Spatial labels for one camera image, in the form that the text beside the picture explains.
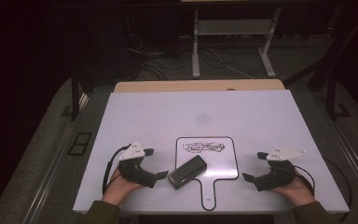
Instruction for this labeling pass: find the black floor cable bundle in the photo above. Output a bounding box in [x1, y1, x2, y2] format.
[126, 31, 194, 82]

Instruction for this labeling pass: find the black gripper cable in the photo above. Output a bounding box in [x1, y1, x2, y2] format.
[101, 143, 132, 196]
[293, 157, 353, 224]

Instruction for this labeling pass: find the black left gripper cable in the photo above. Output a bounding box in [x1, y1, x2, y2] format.
[101, 143, 132, 196]

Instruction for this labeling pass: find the white floor cable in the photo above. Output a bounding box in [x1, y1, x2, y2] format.
[204, 47, 255, 80]

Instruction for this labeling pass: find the person's left hand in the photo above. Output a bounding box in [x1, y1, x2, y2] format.
[101, 167, 145, 206]

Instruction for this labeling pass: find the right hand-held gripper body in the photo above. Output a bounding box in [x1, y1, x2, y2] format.
[254, 146, 309, 192]

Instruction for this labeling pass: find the black whiteboard eraser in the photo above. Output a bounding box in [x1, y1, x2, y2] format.
[167, 154, 208, 190]

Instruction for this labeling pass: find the person's right hand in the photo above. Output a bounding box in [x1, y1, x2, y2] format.
[270, 174, 317, 208]

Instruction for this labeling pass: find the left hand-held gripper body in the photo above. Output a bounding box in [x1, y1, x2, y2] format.
[117, 141, 158, 189]

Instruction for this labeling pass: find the white metal stand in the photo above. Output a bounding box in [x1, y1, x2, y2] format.
[191, 7, 282, 79]

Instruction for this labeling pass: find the white paddle whiteboard black rim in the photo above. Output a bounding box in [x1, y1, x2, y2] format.
[174, 135, 240, 212]

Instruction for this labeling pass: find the black metal stand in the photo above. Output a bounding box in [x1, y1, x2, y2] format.
[307, 6, 352, 121]

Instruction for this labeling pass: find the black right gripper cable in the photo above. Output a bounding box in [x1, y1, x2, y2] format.
[293, 157, 353, 224]

